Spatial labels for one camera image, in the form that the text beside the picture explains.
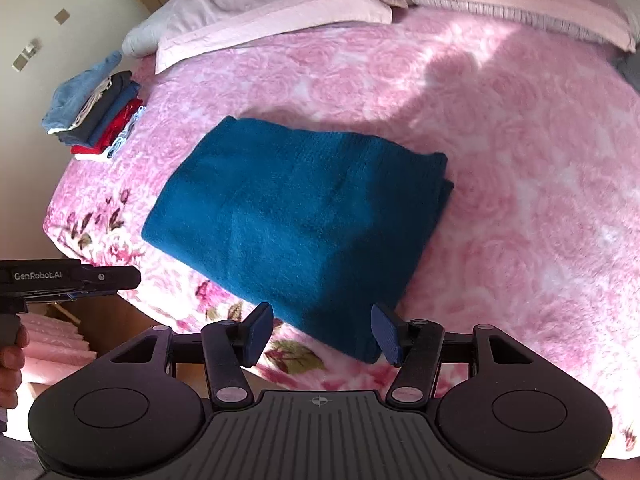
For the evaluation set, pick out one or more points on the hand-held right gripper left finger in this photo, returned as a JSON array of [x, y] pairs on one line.
[[260, 332]]

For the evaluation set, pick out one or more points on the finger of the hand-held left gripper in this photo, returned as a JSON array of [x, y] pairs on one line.
[[115, 278]]

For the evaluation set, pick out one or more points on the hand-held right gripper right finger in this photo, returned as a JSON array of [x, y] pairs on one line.
[[385, 332]]

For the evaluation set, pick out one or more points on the teal knit sweater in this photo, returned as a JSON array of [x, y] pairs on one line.
[[300, 220]]

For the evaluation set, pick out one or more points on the stack of folded clothes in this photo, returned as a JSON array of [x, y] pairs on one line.
[[95, 110]]

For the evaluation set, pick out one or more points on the person's left hand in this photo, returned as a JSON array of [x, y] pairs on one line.
[[10, 375]]

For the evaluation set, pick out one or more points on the pink ridged foam stack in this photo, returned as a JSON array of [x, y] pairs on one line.
[[55, 340]]

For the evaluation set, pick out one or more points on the pink floral fleece blanket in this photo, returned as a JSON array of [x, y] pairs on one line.
[[500, 185]]

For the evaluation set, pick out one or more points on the striped pale bedding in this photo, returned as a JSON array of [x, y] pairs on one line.
[[525, 17]]

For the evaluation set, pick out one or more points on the grey-blue square cushion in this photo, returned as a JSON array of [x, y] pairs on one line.
[[631, 67]]

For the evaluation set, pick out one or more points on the gold square wall switch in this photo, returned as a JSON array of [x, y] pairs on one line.
[[61, 15]]

